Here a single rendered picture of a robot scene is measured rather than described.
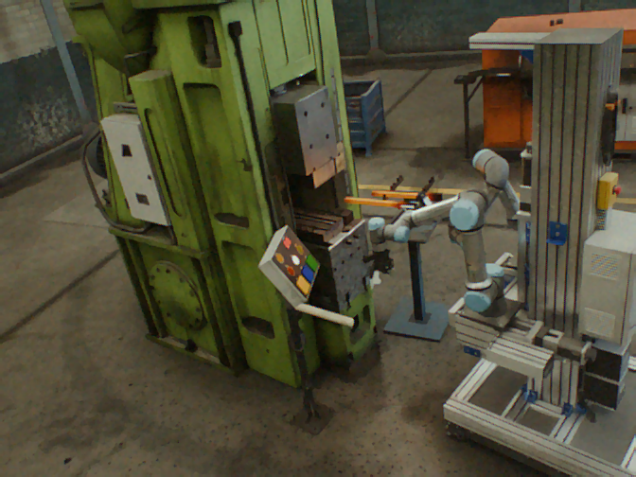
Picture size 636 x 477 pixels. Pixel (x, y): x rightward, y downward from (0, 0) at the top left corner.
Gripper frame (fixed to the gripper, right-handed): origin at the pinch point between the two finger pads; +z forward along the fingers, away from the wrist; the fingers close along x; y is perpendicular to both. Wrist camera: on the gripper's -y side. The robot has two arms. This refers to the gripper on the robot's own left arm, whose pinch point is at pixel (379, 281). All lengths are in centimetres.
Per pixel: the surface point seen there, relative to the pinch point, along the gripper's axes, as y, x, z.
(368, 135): -254, 324, 69
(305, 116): -53, 21, -74
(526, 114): -89, 375, 46
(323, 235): -53, 20, -4
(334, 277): -47, 17, 22
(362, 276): -49, 44, 38
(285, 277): -26.8, -37.2, -16.1
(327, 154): -54, 35, -47
